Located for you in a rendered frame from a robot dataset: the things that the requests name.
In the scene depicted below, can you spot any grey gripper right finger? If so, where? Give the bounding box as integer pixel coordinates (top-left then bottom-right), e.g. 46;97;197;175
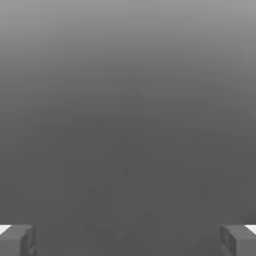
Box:
218;224;256;256

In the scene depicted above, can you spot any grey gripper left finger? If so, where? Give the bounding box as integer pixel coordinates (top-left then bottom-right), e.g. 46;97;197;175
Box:
0;224;38;256

